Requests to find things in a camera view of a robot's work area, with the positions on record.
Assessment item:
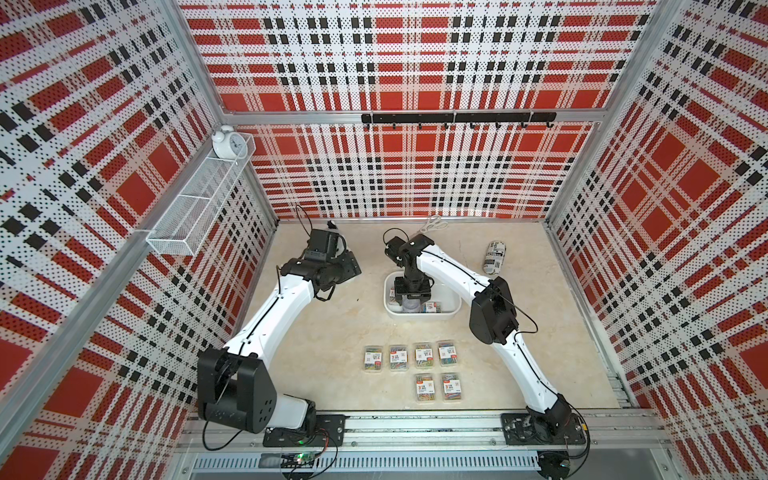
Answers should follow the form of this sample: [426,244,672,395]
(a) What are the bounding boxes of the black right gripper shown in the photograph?
[394,268,430,304]

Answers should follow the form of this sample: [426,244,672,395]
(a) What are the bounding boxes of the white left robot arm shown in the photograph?
[197,229,361,436]

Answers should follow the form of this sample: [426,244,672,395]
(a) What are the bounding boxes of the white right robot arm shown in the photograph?
[384,234,572,435]

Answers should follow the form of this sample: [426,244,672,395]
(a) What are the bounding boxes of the white plastic storage box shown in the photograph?
[383,272,463,322]

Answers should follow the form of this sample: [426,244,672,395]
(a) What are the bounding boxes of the round clear clip tub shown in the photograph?
[402,298,422,314]

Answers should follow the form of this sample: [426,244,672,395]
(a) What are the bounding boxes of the white alarm clock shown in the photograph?
[212,125,247,160]

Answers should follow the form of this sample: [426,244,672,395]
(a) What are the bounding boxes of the white handled scissors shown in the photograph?
[418,215,449,235]

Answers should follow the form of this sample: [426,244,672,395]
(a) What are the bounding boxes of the black hook rail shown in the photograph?
[361,111,557,127]

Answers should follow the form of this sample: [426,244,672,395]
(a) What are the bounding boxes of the white wire mesh shelf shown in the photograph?
[147,132,255,256]

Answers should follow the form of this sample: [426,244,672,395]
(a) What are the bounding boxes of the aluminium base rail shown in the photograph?
[167,409,686,479]

